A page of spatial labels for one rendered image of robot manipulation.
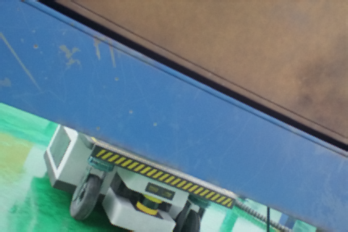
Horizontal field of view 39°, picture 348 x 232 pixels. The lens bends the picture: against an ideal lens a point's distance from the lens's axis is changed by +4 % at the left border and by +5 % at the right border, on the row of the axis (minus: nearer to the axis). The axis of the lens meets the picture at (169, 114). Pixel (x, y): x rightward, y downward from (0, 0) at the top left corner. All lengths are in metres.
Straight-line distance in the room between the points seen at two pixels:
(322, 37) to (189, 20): 0.23
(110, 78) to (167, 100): 0.07
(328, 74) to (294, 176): 0.28
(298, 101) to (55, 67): 0.45
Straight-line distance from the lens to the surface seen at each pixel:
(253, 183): 0.58
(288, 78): 0.79
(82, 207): 1.89
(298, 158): 0.60
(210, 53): 0.73
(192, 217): 2.09
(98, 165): 1.88
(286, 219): 3.91
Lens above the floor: 0.61
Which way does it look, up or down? 3 degrees down
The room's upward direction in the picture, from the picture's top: 25 degrees clockwise
